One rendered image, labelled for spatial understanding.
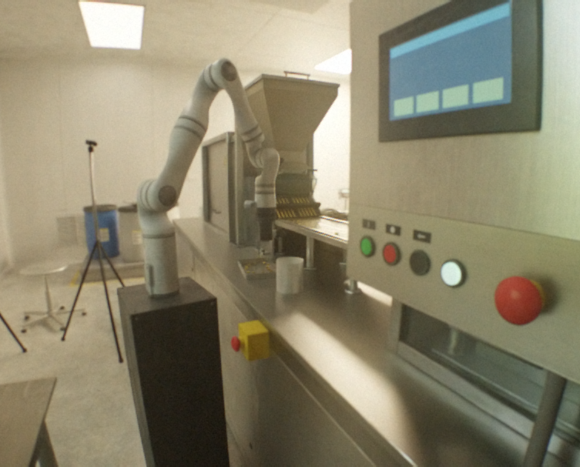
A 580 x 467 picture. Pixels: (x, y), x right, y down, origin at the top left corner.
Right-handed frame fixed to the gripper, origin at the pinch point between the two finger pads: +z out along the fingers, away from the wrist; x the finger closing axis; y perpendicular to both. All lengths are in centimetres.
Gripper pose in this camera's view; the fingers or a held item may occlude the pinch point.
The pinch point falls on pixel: (259, 256)
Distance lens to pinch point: 125.3
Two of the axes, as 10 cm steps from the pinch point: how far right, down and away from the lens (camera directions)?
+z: 0.0, 9.8, 1.8
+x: -1.0, -1.8, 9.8
